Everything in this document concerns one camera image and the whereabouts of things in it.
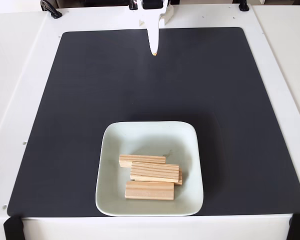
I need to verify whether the pale square ceramic plate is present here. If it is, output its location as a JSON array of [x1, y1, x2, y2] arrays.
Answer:
[[94, 121, 205, 217]]

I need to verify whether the black table mat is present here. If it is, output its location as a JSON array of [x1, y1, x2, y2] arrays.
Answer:
[[6, 26, 300, 218]]

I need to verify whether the smooth pale wooden block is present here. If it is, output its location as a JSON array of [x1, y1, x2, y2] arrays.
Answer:
[[124, 181, 176, 202]]

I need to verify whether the black table clamp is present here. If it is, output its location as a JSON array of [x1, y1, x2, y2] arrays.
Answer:
[[238, 0, 250, 12], [39, 0, 63, 20]]

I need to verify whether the grooved wooden block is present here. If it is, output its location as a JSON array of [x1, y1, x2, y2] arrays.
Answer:
[[174, 167, 184, 186], [118, 154, 167, 168], [129, 161, 180, 184]]

